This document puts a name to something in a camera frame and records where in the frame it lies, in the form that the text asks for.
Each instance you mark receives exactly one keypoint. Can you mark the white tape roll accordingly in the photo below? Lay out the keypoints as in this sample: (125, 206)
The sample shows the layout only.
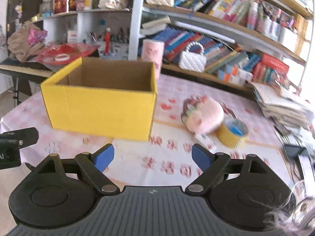
(62, 57)

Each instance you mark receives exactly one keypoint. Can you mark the stack of open books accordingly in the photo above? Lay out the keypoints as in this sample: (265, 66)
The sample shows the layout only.
(283, 109)

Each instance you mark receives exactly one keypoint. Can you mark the black keyboard piano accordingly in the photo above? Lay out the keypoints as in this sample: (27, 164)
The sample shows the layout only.
(32, 71)

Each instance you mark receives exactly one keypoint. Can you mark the yellow tape roll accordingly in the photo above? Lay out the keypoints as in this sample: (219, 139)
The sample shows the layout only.
(232, 133)

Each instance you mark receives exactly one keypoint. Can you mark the yellow cardboard box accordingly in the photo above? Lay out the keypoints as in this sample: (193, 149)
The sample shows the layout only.
(101, 97)

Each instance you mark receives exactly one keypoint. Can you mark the pink cartoon table mat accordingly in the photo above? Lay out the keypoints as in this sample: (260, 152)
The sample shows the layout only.
(165, 158)

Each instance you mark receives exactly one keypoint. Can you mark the orange blue box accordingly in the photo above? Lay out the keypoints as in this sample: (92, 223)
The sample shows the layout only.
(238, 72)
(222, 75)

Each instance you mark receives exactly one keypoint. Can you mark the pink cartoon cylinder canister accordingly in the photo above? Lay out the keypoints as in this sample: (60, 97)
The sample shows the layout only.
(153, 51)

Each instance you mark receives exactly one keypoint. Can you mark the lower orange blue box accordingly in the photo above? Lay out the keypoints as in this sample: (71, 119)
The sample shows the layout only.
(222, 75)

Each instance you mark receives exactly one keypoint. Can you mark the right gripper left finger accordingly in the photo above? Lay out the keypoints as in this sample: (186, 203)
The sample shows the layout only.
(92, 166)

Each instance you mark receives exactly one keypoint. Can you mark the pink plush purse toy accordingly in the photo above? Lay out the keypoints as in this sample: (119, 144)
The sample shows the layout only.
(202, 114)

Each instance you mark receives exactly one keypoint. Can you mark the white quilted pearl handbag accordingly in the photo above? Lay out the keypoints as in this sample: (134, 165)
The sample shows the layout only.
(193, 61)

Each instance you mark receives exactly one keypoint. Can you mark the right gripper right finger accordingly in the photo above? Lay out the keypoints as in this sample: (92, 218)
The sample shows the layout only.
(213, 167)

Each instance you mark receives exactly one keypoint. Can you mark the red hanging tassel ornament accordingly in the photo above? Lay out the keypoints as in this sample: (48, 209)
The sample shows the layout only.
(107, 38)

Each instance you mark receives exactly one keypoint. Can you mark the beige cloth bundle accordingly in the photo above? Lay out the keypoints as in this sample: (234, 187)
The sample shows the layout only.
(26, 41)

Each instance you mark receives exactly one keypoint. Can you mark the upper orange blue box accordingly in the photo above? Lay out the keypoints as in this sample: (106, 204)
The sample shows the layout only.
(238, 72)

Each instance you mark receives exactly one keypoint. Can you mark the red thick book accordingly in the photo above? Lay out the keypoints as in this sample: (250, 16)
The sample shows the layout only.
(274, 63)

